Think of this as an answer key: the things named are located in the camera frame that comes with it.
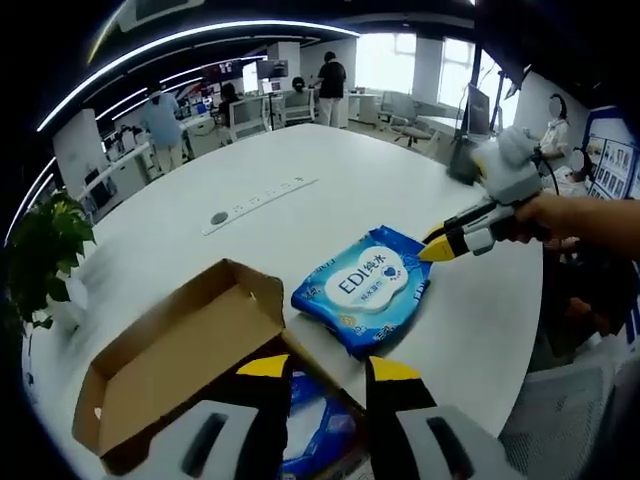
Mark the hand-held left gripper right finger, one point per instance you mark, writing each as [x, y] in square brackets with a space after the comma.
[470, 450]

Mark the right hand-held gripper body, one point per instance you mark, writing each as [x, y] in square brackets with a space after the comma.
[515, 180]

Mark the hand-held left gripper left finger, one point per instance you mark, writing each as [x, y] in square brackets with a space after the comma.
[210, 440]

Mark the brown cardboard shoe box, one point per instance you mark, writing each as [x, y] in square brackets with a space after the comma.
[175, 350]

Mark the blue soft tissue pack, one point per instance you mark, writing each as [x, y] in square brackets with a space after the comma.
[315, 425]

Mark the blue white-label wipes pack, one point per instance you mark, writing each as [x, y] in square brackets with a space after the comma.
[370, 290]

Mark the person's right hand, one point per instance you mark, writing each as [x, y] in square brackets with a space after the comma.
[542, 220]

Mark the black desk-mounted stand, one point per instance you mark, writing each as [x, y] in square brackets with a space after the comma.
[462, 165]

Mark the dark monitor screen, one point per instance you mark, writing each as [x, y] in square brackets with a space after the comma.
[477, 110]

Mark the grey office chair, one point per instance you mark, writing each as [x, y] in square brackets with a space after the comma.
[417, 131]
[397, 107]

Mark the grey mesh chair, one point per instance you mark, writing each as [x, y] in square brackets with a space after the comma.
[565, 415]

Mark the white office chair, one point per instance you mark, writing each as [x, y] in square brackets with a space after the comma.
[299, 107]
[247, 117]

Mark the white table socket panel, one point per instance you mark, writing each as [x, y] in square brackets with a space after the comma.
[260, 202]

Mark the green plant in white pot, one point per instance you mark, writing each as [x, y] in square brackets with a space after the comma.
[45, 240]

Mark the white office desk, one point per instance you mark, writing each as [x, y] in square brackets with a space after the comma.
[120, 165]

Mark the ceiling air conditioner vent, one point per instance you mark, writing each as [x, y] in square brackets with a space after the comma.
[160, 7]

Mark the long curved ceiling light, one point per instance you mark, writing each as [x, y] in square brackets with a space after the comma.
[115, 61]

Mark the blue white wall poster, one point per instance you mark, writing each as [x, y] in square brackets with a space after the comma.
[615, 160]

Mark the dark wall monitor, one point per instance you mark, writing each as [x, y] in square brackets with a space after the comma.
[272, 69]

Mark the dark red wall display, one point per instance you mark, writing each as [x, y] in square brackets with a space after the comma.
[220, 71]

